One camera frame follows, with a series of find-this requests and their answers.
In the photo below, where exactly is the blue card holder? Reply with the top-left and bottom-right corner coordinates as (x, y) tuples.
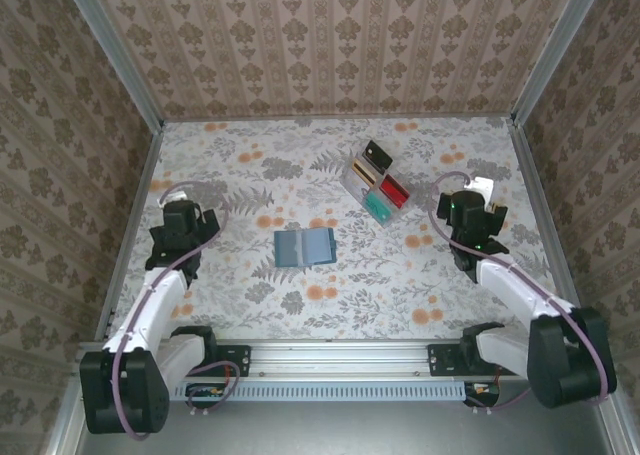
(273, 227), (335, 269)

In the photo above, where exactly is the dark card with white mark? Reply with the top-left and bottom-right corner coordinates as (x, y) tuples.
(363, 139), (395, 171)

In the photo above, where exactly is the red card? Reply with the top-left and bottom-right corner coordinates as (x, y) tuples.
(378, 174), (412, 210)

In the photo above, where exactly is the green card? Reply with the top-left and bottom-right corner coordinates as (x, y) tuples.
(364, 190), (397, 223)

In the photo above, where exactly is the clear plastic card tray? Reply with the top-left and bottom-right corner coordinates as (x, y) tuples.
(339, 138), (414, 226)

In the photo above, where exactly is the gold striped card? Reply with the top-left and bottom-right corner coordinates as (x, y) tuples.
(351, 157), (380, 186)

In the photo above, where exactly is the floral table cover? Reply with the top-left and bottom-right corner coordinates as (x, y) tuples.
(107, 117), (574, 341)

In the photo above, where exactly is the black wiring port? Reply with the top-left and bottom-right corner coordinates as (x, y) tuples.
(184, 382), (229, 410)
(462, 380), (502, 409)

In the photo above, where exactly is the grey metal panel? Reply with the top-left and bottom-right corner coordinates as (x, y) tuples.
(74, 379), (614, 455)

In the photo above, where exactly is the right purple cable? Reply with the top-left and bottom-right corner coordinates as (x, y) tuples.
(428, 171), (617, 417)

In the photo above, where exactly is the purple cable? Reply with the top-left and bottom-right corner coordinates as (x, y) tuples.
(112, 180), (240, 441)
(428, 171), (617, 417)

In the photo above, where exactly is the aluminium side rail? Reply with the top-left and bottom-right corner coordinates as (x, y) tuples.
(94, 122), (166, 344)
(507, 117), (591, 341)

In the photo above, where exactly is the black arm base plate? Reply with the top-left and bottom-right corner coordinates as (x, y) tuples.
(199, 343), (253, 378)
(428, 343), (481, 378)

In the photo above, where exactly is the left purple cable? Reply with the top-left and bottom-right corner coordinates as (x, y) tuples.
(112, 180), (240, 441)

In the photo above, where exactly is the slanted aluminium post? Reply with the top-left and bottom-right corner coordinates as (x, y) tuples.
(509, 0), (611, 126)
(58, 0), (166, 131)

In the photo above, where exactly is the long aluminium base rail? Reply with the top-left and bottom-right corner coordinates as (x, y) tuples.
(74, 339), (614, 376)

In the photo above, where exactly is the slotted white cable duct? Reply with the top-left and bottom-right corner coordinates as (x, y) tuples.
(169, 380), (469, 403)

